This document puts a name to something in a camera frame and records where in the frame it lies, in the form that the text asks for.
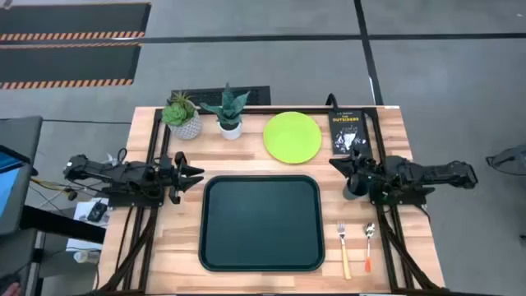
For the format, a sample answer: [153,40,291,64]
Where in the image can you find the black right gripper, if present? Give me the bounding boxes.
[328,146,377,192]

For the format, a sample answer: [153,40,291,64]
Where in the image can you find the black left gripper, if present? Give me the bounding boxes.
[158,151,205,206]

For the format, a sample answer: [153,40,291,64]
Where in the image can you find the dark green cup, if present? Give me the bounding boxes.
[343,174,370,201]

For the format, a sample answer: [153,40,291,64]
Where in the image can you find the lime green plate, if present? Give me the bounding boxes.
[262,111,323,165]

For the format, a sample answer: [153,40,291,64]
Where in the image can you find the fork with yellow handle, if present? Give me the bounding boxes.
[336,220,353,281]

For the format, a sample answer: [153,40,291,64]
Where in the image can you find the spoon with orange handle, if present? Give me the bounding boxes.
[363,222,376,275]

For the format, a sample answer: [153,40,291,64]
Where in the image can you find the dark green plastic tray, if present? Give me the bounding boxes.
[198,174,326,273]

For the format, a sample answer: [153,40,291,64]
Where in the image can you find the black paperback book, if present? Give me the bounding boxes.
[327,109,373,156]

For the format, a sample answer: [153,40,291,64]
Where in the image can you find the succulent in triangle-patterned pot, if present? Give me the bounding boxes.
[161,90,203,141]

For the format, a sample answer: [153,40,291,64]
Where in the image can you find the snake plant in white pot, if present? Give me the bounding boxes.
[199,83,251,141]

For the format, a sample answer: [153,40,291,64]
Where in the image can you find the small black device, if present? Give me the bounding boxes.
[86,201,109,224]

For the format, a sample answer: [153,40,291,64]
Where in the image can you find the black floor grille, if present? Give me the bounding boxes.
[170,85,272,107]

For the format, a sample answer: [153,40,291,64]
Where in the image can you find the white papers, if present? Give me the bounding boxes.
[65,198,110,252]

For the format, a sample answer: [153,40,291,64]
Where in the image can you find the clear plastic bottle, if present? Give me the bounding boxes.
[73,249,101,265]

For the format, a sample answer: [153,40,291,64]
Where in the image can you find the black side desk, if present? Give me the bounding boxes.
[19,204,107,245]

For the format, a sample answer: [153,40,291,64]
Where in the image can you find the black mat with hazard stripes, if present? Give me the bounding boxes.
[0,42,143,90]
[0,2,152,42]

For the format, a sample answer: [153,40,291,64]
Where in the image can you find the grey monitor with blue screen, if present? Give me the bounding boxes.
[0,116,44,236]

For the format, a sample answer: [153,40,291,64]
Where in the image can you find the bundle of loose cables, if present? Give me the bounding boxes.
[29,175,80,203]

